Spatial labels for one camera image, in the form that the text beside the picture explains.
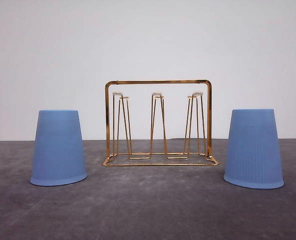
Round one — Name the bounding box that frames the blue ribbed cup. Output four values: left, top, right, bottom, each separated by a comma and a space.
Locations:
30, 110, 88, 186
223, 108, 285, 189

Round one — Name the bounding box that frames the gold wire cup rack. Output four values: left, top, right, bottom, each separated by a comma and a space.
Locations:
103, 80, 218, 166

